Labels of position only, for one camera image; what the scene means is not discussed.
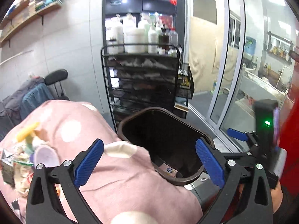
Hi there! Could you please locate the dark brown trash bin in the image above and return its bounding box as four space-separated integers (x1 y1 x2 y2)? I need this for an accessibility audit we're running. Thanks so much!
117 107 214 186

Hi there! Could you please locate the right hand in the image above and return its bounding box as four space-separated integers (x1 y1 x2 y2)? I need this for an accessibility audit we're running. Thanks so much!
271 181 283 213

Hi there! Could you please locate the purple plastic cup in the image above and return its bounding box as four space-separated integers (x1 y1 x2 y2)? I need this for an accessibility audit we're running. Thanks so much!
33 145 60 167

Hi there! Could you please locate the glass sliding door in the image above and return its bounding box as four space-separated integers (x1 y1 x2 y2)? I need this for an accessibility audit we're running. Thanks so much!
186 0 298 152

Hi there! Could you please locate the grey blanket on bed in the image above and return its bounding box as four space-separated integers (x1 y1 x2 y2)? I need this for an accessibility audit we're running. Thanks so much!
1 77 45 121

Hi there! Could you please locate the small white jar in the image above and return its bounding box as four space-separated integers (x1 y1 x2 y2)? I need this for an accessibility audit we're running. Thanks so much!
158 48 166 55

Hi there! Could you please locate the clear plastic bottle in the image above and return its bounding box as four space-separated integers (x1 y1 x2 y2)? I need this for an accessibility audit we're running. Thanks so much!
169 27 178 47

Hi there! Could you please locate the dark brown glass bottle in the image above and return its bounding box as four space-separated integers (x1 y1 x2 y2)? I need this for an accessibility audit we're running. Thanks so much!
159 28 169 51

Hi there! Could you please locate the black padded stool chair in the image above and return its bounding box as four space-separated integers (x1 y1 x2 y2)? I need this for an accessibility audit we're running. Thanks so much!
44 69 70 101

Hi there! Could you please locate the large white tub jar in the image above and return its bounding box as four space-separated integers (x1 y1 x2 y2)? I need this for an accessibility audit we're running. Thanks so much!
124 28 145 54

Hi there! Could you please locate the red hanging ornament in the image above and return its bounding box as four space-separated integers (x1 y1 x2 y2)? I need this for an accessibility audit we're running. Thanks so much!
169 0 177 6

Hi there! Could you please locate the white pump bottle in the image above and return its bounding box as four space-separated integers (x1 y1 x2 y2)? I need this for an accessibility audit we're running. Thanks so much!
115 14 124 53

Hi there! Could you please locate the black side wire basket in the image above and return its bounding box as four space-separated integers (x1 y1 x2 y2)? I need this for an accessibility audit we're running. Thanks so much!
176 62 195 100

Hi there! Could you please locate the black wire trolley rack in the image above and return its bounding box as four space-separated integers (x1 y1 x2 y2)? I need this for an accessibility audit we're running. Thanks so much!
100 43 180 128

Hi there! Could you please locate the wooden wall shelf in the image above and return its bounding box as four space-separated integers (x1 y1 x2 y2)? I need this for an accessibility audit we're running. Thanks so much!
1 0 63 46

